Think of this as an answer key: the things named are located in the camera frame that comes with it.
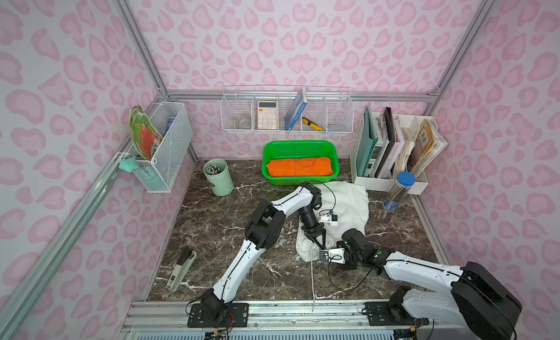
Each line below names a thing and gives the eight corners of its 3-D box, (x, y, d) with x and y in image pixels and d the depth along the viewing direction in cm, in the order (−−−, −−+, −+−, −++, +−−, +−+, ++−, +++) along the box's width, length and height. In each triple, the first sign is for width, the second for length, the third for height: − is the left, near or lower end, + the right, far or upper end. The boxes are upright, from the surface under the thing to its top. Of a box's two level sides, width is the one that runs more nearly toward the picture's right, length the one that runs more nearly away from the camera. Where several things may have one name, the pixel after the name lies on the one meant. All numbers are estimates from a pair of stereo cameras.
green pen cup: (212, 196, 107) (200, 173, 94) (216, 181, 113) (206, 157, 100) (231, 196, 107) (223, 172, 93) (235, 181, 113) (227, 156, 100)
